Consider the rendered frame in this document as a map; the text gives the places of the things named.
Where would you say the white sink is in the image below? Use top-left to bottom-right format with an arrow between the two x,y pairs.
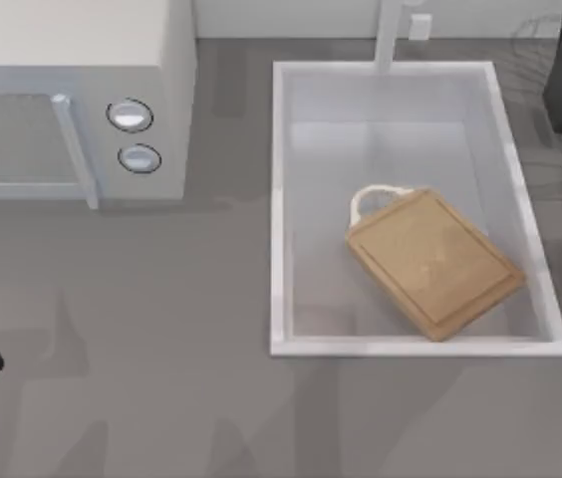
269,60 -> 562,358

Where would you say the wooden cutting board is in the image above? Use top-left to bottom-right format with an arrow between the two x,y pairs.
344,183 -> 528,344

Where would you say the small microwave knob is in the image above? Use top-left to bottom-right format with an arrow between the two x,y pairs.
117,142 -> 163,175

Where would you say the pale microwave oven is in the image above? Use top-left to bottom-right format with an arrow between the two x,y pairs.
0,0 -> 197,210

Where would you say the large microwave knob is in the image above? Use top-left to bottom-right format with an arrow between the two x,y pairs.
105,97 -> 155,134

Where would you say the tall white tap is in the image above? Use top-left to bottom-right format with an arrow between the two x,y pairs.
373,0 -> 426,75

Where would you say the microwave door handle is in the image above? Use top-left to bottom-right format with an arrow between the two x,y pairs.
50,93 -> 101,210

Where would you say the white wall socket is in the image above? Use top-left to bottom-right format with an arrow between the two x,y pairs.
410,13 -> 432,42

